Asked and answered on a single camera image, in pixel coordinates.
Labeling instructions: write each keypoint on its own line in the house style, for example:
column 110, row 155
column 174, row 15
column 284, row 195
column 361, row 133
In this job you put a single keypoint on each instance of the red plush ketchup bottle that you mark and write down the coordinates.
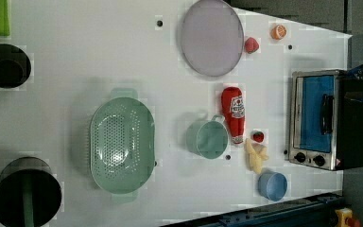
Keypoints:
column 233, row 109

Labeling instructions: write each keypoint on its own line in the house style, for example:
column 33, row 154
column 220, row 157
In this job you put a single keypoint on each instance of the green plastic strainer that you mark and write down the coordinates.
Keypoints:
column 122, row 138

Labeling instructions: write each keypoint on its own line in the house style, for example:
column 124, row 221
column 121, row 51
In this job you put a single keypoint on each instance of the green mug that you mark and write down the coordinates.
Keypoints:
column 208, row 138

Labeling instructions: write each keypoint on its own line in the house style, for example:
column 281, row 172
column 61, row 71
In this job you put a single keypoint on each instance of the small red strawberry toy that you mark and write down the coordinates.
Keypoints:
column 258, row 137

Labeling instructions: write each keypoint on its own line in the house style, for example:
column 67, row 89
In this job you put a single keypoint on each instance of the round grey plate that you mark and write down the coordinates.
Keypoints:
column 212, row 38

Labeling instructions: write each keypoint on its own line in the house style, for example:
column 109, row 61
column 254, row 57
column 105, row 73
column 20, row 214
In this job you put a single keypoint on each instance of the plush peeled banana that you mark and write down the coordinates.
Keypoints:
column 257, row 155

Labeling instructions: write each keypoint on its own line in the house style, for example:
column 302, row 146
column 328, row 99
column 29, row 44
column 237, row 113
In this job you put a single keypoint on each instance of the red plush strawberry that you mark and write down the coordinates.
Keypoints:
column 251, row 45

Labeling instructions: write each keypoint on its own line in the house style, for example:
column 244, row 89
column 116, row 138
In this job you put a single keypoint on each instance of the blue cup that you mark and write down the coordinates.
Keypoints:
column 272, row 186

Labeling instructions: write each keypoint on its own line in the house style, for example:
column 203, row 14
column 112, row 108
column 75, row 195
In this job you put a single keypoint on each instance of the orange slice toy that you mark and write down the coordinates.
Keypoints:
column 278, row 32

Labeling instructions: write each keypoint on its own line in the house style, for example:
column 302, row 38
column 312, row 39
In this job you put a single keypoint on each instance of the silver toaster oven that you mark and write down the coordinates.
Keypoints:
column 326, row 127

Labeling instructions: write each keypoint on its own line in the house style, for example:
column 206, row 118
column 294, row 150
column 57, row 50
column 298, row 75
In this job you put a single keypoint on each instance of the black cylinder with green stick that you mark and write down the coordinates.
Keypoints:
column 30, row 196

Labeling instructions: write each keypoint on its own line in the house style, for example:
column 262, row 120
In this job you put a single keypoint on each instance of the black round container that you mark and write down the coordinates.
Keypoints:
column 15, row 66

